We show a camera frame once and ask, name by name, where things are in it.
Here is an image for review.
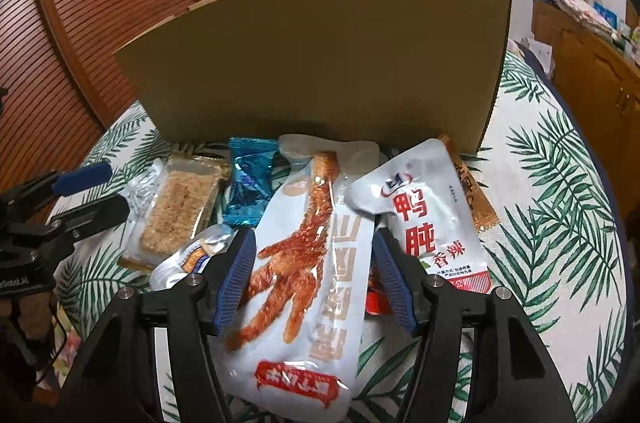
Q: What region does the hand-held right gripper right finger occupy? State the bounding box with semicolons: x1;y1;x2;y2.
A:
371;228;576;423

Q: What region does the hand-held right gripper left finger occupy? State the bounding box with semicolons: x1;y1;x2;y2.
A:
60;228;258;423

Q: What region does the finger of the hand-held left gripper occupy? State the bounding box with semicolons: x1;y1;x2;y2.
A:
9;162;114;210
29;194;132;255

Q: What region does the white chicken foot snack packet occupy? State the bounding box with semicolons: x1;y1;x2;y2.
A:
220;134;378;421

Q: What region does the brown foil snack packet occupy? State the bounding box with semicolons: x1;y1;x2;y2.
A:
437;134;500;231

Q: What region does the brown cardboard box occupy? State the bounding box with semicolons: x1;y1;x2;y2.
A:
112;0;514;154

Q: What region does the small red snack packet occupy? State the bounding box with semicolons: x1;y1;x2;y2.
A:
364;268;401;316

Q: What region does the small silver snack packet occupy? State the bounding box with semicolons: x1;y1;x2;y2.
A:
150;225;238;291

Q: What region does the white red-label snack packet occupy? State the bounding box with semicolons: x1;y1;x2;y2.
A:
345;138;491;296

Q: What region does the clear meat floss cake packet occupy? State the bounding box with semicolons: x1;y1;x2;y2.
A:
119;152;233;274

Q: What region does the blue foil snack packet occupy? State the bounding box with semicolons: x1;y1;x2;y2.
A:
221;137;281;229

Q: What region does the wooden louvered wardrobe door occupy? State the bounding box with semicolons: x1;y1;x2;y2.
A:
0;0;226;224

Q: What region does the navy bed sheet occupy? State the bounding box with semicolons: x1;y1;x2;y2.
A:
517;43;556;88

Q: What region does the white paper bag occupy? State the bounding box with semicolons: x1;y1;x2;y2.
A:
520;38;553;74

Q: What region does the wooden side cabinet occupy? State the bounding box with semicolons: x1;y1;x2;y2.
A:
531;0;640;224

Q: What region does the pile of folded cloths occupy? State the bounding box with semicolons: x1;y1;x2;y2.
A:
537;0;618;41

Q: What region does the small blue box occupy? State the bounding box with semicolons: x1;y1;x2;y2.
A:
594;2;618;28

